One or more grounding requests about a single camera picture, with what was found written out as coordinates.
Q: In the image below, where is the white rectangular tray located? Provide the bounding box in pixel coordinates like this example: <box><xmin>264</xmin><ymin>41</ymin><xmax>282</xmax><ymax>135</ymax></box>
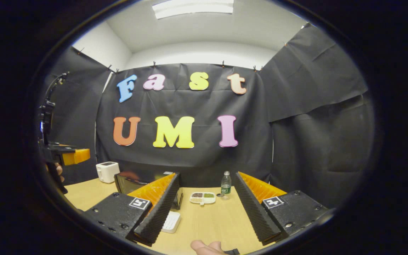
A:
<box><xmin>161</xmin><ymin>211</ymin><xmax>182</xmax><ymax>234</ymax></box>

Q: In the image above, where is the black electric oven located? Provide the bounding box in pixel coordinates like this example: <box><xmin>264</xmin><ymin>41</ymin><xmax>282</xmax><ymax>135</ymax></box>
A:
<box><xmin>114</xmin><ymin>172</ymin><xmax>184</xmax><ymax>210</ymax></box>

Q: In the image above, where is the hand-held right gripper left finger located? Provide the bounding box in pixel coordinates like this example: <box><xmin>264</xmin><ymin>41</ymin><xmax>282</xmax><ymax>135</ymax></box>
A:
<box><xmin>85</xmin><ymin>172</ymin><xmax>180</xmax><ymax>247</ymax></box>

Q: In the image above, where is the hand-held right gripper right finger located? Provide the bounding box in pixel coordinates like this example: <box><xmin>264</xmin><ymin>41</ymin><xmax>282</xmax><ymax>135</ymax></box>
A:
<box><xmin>233</xmin><ymin>172</ymin><xmax>328</xmax><ymax>245</ymax></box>

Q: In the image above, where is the large ceiling light panel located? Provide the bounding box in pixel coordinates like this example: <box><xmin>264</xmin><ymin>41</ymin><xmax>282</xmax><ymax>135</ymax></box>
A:
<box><xmin>152</xmin><ymin>0</ymin><xmax>234</xmax><ymax>20</ymax></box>

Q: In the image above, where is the white toaster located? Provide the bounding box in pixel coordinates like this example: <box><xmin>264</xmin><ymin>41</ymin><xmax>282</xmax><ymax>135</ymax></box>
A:
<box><xmin>96</xmin><ymin>161</ymin><xmax>120</xmax><ymax>183</ymax></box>

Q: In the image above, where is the black backdrop cloth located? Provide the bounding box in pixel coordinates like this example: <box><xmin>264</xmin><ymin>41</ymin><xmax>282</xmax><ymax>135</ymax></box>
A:
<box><xmin>39</xmin><ymin>23</ymin><xmax>376</xmax><ymax>209</ymax></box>

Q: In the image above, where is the white divided seasoning dish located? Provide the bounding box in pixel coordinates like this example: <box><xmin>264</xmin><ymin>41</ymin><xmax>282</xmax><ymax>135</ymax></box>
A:
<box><xmin>189</xmin><ymin>192</ymin><xmax>216</xmax><ymax>206</ymax></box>

